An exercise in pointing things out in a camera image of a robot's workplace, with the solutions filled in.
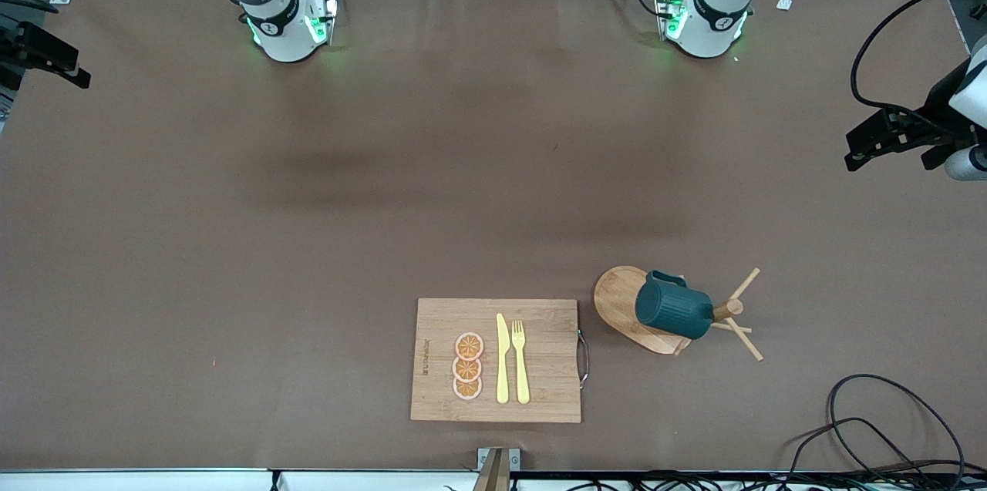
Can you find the bamboo cutting board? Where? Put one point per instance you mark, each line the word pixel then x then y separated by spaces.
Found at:
pixel 547 368

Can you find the white table edge rail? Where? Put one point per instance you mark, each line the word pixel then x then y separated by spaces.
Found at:
pixel 154 480

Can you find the dark green ribbed cup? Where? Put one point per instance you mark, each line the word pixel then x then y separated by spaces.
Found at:
pixel 675 310

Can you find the metal bracket with wooden strip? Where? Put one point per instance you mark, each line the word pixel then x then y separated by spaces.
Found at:
pixel 497 468

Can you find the yellow plastic knife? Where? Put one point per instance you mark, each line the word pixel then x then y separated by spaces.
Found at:
pixel 503 368

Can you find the wooden mug tree stand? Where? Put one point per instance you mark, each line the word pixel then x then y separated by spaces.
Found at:
pixel 617 302

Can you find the orange slice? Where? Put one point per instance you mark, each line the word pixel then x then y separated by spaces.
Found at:
pixel 469 345
pixel 467 388
pixel 466 369

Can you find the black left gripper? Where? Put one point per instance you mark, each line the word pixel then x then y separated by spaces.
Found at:
pixel 935 104

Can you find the yellow plastic fork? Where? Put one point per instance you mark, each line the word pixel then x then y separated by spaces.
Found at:
pixel 521 371

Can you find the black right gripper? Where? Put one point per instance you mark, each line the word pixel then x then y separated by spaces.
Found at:
pixel 17 44

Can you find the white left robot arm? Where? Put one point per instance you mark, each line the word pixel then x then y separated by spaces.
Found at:
pixel 713 13

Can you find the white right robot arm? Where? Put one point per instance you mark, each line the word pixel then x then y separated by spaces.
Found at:
pixel 277 21

